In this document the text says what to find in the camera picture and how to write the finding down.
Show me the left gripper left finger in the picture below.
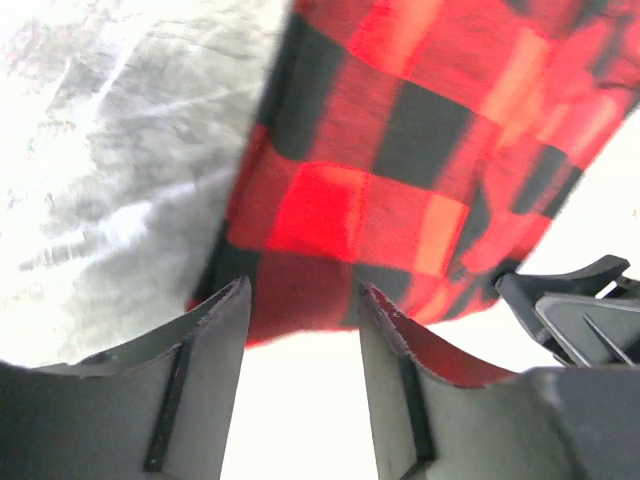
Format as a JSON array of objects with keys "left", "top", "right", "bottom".
[{"left": 1, "top": 278, "right": 251, "bottom": 480}]

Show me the red black plaid shirt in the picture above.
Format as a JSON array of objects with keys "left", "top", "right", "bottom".
[{"left": 188, "top": 1, "right": 639, "bottom": 346}]

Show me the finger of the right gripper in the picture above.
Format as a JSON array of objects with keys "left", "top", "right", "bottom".
[{"left": 495, "top": 255, "right": 639, "bottom": 367}]

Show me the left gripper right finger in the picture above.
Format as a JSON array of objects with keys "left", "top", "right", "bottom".
[{"left": 358, "top": 286, "right": 639, "bottom": 479}]

